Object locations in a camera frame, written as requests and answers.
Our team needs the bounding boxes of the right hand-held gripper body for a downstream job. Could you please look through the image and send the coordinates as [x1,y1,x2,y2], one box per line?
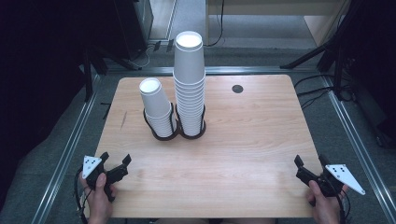
[296,163,366,198]

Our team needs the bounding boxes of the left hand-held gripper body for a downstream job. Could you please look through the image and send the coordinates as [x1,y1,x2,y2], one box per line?
[82,155,129,203]

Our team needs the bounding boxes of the black wire cup holder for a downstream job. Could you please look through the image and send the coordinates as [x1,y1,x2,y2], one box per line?
[143,102,207,142]

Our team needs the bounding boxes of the tall stack of paper cups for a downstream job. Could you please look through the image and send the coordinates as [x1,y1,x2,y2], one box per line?
[173,30,206,137]

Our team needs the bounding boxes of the person's left hand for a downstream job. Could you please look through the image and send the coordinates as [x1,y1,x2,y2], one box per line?
[78,173,118,224]

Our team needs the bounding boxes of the person's right hand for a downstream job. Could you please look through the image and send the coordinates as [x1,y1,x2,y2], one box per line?
[306,180,349,224]

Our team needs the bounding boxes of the short stack of paper cups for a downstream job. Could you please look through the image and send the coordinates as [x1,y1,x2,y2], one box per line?
[138,77,177,138]

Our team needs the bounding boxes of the black stand legs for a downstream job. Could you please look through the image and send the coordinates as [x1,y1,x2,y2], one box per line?
[82,46,141,102]

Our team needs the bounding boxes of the black tripod stand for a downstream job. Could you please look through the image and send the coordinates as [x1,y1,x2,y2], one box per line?
[279,0,396,101]

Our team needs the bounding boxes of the dark curtain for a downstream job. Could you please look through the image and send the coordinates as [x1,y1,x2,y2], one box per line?
[0,0,85,206]

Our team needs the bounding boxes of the black cabinet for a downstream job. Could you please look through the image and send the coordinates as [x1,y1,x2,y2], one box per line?
[113,0,153,60]

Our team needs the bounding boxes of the light wooden furniture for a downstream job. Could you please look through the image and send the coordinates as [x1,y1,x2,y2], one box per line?
[205,0,353,48]

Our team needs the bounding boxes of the aluminium floor rail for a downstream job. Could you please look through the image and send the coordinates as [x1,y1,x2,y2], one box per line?
[31,74,102,224]
[321,74,396,224]
[106,65,318,76]

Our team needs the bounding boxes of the right hand-held gripper cable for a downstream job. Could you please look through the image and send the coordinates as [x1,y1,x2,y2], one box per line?
[337,189,352,224]

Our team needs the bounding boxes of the hand-held gripper cable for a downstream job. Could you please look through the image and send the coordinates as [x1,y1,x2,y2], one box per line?
[74,167,92,224]
[337,189,352,224]

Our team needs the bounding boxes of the left hand-held gripper cable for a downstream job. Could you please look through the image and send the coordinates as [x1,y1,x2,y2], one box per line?
[74,167,92,224]

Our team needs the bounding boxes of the black floor cable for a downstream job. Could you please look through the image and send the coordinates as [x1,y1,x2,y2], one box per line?
[293,73,356,110]

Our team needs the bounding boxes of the black hanging cable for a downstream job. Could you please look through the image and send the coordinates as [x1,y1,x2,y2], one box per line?
[205,0,226,48]

